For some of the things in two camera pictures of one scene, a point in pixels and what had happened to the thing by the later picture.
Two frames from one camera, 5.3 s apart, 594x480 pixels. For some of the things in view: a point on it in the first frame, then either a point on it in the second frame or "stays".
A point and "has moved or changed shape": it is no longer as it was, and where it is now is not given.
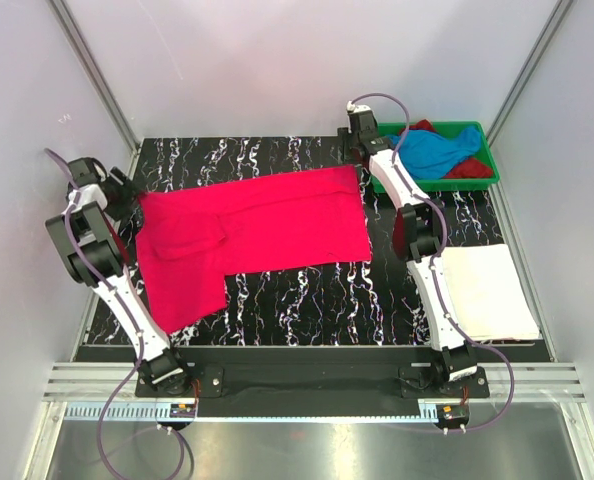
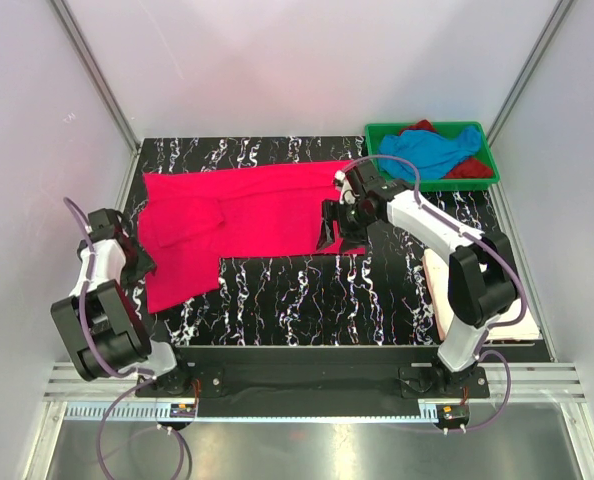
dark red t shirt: [469, 168] stays
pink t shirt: [188, 240] has moved or changed shape
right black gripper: [344, 133] → [333, 211]
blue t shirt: [428, 155] stays
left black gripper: [127, 193] → [145, 265]
